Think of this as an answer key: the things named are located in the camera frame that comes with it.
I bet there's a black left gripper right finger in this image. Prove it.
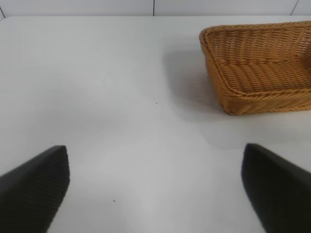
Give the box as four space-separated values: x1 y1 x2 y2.
240 142 311 233

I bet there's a woven orange wicker basket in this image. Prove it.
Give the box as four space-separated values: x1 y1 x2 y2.
199 20 311 116

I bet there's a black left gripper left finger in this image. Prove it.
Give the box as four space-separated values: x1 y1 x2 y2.
0 145 71 233

